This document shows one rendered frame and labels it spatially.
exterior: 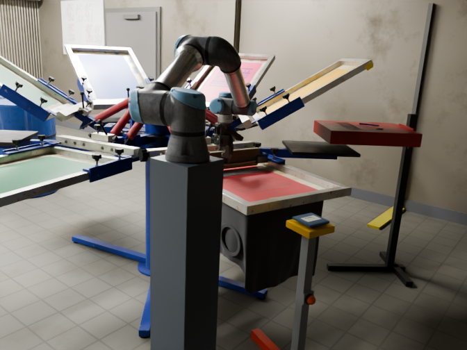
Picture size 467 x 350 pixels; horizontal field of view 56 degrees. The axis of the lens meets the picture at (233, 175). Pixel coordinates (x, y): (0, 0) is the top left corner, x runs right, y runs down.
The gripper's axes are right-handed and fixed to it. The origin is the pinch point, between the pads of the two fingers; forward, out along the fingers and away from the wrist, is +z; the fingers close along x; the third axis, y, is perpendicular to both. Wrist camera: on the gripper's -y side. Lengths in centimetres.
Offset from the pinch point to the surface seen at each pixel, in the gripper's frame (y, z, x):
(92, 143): 55, -2, -53
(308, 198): -3, 3, 60
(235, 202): 29, 3, 52
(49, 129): 31, 31, -292
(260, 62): -117, -48, -132
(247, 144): -28.6, -1.9, -21.5
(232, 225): 22.2, 18.0, 40.9
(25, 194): 99, 3, 6
